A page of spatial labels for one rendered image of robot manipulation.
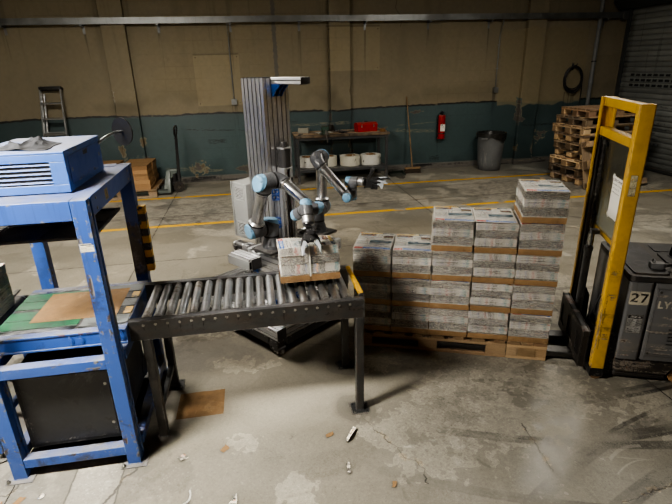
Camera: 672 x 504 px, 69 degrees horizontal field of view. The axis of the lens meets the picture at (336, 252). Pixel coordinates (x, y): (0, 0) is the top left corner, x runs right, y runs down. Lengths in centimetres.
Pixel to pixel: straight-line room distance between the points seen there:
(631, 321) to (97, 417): 338
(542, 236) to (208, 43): 763
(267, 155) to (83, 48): 690
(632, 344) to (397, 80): 757
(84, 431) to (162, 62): 774
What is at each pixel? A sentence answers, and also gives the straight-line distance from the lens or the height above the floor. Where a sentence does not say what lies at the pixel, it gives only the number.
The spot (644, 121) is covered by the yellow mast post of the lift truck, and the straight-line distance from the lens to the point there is 337.
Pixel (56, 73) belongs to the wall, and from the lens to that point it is 1042.
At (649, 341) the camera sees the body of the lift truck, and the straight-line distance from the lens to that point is 393.
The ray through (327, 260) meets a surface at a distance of 304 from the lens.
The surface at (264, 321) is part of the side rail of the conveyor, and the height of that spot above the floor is 72.
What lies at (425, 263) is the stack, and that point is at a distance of 361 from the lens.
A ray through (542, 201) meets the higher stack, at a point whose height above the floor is 122.
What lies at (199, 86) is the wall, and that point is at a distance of 993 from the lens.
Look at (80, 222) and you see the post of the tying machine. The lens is 255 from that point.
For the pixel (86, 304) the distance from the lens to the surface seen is 328.
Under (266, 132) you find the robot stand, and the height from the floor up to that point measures 165.
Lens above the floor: 210
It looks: 21 degrees down
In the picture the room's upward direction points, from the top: 1 degrees counter-clockwise
